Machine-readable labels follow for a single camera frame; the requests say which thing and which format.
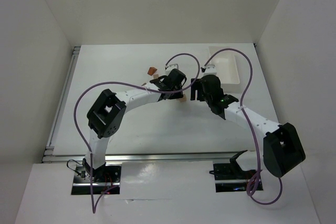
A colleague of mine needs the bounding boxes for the white plastic bin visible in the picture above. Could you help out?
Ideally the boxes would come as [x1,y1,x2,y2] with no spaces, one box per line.
[208,50,241,93]

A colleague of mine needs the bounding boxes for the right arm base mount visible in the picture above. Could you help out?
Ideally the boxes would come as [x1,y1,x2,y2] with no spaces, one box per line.
[208,150,256,193]

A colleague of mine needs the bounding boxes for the aluminium left rail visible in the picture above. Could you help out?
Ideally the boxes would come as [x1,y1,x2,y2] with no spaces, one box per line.
[43,46,81,156]

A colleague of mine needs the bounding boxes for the brown triangular wood block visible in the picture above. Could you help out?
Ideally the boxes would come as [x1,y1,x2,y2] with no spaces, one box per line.
[148,67,157,76]

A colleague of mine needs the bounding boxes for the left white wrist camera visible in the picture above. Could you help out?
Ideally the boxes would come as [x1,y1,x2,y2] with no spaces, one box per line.
[165,63,179,74]

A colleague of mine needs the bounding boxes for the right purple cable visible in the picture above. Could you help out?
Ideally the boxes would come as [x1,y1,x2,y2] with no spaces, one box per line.
[202,48,284,205]

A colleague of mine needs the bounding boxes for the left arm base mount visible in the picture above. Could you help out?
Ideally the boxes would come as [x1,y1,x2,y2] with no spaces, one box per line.
[66,159,121,195]

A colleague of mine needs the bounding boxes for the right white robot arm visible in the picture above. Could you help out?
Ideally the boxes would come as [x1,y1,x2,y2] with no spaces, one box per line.
[191,74,306,178]

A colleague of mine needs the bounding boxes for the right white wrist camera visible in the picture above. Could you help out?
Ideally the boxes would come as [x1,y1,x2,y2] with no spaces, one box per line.
[201,64,217,76]

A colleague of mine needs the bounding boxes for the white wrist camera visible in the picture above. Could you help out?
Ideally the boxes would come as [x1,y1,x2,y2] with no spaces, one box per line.
[165,63,179,74]
[201,64,217,76]

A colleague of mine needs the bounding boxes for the aluminium rail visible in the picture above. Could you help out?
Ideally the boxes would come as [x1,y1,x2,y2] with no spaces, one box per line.
[41,150,289,163]
[43,46,81,156]

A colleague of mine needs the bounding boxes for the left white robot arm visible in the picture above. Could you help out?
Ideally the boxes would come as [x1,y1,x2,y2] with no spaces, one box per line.
[83,68,186,181]

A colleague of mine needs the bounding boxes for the aluminium front rail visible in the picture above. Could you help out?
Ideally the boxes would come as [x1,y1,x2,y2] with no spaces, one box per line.
[41,150,289,163]

